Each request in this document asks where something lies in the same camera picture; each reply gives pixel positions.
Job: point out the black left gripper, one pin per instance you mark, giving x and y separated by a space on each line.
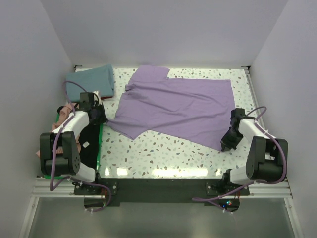
103 119

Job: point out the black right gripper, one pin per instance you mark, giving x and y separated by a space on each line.
226 145

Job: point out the purple t-shirt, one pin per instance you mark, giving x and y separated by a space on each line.
197 110

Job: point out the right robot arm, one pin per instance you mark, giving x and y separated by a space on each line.
267 158

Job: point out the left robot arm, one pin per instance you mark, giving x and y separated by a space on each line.
59 154

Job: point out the folded dark red t-shirt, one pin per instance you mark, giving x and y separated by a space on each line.
108 97

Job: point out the folded blue t-shirt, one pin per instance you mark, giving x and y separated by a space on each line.
96 79

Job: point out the pink crumpled t-shirt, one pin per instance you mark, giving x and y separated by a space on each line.
64 113

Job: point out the green plastic bin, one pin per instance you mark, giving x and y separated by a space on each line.
100 148

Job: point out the black t-shirt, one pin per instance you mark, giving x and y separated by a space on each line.
89 142

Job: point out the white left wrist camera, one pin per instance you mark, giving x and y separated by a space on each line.
97 98

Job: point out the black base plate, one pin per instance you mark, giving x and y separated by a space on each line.
113 192

